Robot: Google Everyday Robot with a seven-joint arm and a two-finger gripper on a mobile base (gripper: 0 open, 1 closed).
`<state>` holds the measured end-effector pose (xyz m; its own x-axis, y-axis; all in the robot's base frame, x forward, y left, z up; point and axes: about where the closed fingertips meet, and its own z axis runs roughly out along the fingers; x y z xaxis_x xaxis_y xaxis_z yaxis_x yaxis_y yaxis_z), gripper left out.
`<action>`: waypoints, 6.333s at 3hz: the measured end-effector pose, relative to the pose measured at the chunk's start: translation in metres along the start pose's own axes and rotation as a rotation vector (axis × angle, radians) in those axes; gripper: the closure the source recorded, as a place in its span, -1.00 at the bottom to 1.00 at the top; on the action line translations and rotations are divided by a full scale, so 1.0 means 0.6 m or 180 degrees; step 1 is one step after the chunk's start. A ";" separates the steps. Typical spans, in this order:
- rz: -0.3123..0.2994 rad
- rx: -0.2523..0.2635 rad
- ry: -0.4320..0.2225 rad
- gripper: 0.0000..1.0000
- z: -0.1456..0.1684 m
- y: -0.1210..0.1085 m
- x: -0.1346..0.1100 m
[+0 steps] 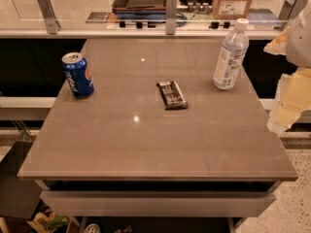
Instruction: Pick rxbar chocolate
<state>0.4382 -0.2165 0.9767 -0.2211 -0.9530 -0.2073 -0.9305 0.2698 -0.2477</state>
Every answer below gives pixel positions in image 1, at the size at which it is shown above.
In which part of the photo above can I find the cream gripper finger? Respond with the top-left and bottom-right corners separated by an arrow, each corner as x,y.
267,67 -> 311,134
263,26 -> 290,55

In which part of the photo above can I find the black rxbar chocolate bar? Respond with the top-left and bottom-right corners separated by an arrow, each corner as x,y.
157,81 -> 189,110

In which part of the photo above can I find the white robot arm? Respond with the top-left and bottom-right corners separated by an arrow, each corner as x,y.
263,1 -> 311,135

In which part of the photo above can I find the clear plastic water bottle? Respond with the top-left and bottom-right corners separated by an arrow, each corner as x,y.
213,18 -> 249,90

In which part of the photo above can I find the cardboard box with label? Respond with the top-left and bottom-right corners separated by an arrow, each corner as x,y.
212,0 -> 252,19

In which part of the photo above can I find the blue pepsi can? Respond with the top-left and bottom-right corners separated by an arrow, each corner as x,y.
61,52 -> 94,98

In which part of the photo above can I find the can under table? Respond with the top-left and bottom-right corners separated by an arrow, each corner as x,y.
84,223 -> 101,233

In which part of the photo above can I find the grey table drawer front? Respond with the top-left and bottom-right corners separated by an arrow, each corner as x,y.
41,191 -> 275,217

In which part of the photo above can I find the snack bag under table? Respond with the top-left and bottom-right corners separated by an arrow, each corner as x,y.
28,209 -> 69,233

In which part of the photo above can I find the right metal rail bracket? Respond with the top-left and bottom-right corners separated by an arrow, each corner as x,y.
274,0 -> 309,30

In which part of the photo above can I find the metal rail bracket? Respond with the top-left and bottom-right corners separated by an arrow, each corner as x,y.
274,0 -> 309,30
165,0 -> 177,35
37,0 -> 61,34

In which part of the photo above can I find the middle metal rail bracket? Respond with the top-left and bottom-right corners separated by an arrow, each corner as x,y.
165,0 -> 177,35

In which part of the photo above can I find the left metal rail bracket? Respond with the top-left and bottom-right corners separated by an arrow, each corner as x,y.
37,0 -> 61,34

